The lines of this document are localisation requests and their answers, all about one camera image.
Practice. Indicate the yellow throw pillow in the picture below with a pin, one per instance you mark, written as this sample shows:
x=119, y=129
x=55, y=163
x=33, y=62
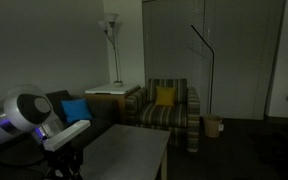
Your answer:
x=165, y=96

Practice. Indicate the beige waste basket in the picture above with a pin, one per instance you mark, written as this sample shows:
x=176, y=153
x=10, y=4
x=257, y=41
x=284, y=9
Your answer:
x=211, y=125

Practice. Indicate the grey coffee table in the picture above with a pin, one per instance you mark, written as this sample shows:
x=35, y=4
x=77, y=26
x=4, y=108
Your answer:
x=127, y=153

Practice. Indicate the white multi-head floor lamp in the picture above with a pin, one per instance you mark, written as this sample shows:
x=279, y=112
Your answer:
x=108, y=27

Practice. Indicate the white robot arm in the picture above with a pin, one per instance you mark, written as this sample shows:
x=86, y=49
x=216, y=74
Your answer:
x=26, y=109

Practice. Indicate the wooden side table white top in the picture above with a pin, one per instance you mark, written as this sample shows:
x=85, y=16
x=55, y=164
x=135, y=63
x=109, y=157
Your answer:
x=110, y=92

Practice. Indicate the closed window blinds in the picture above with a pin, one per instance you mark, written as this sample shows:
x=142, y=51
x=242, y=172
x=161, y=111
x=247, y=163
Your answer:
x=243, y=35

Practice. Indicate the thin black floor lamp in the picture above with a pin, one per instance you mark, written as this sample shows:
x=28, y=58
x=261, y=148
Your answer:
x=211, y=71

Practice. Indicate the blue throw pillow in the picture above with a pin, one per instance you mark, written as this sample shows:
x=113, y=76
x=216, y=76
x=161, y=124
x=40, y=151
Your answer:
x=76, y=110

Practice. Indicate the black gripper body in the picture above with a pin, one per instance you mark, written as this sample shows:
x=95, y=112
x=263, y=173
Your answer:
x=64, y=163

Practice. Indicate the striped armchair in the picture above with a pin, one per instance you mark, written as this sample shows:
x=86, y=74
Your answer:
x=182, y=119

